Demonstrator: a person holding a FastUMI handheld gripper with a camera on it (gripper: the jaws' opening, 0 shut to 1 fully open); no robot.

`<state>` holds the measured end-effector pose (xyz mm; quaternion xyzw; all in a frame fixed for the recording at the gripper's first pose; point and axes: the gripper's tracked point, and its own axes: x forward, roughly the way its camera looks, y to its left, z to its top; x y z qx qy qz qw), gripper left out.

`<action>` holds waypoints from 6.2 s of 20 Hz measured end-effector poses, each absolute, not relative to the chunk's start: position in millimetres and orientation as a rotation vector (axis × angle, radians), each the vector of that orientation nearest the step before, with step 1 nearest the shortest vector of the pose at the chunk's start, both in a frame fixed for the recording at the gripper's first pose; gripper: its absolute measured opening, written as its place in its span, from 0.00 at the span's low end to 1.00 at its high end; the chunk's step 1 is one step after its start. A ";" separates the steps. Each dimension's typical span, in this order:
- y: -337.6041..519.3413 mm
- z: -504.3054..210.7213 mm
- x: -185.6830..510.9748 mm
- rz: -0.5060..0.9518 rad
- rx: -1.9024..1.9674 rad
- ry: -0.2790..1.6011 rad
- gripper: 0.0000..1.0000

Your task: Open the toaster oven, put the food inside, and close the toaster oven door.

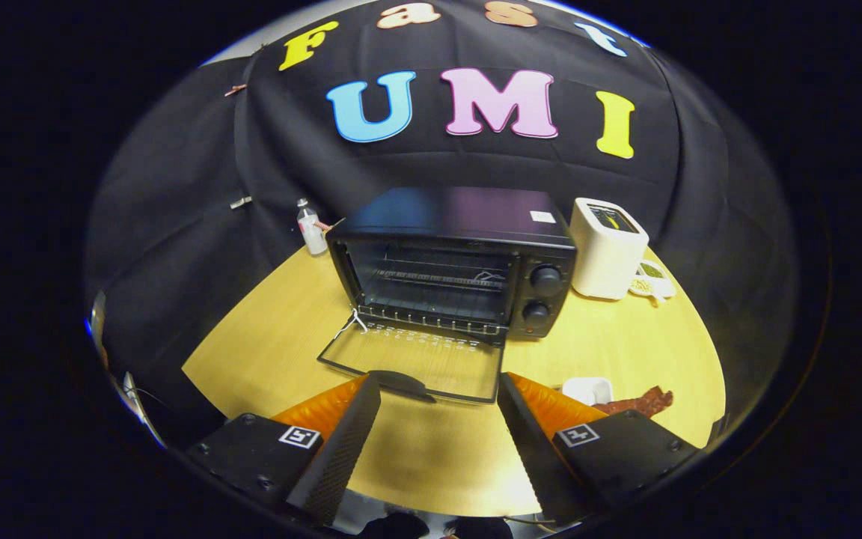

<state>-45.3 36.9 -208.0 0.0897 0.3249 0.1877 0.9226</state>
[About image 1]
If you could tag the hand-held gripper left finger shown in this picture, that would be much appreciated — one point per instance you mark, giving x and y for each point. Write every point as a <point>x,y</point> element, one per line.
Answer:
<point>341,449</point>

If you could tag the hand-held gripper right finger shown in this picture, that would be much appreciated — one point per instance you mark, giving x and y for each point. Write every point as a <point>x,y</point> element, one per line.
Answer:
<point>532,449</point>

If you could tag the brown steak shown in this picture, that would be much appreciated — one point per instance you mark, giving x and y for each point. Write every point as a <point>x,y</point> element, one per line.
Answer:
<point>644,404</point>

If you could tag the black toaster oven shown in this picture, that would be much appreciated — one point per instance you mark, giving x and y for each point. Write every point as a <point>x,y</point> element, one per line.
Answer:
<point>461,213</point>

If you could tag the metal oven rack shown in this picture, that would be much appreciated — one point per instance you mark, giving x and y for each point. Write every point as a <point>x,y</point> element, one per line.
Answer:
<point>431,281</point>

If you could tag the small dish with green food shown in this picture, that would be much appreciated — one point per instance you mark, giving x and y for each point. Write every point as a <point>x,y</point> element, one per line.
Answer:
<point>652,281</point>

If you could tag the white toaster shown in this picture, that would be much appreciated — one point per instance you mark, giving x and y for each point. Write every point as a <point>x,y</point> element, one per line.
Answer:
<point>603,254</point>

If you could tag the white rectangular plate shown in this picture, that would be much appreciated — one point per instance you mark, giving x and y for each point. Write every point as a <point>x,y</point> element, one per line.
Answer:
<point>587,389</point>

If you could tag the small clear bottle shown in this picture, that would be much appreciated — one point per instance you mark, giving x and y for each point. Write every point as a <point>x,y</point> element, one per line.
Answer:
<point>313,236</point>

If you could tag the pink striped stick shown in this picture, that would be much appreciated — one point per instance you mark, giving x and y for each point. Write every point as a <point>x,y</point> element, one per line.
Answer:
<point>324,224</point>

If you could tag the metal clip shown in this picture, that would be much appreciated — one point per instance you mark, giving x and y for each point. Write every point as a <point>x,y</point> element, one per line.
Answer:
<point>241,202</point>

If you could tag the red clip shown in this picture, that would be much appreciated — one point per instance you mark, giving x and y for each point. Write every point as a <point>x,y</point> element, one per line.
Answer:
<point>235,90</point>

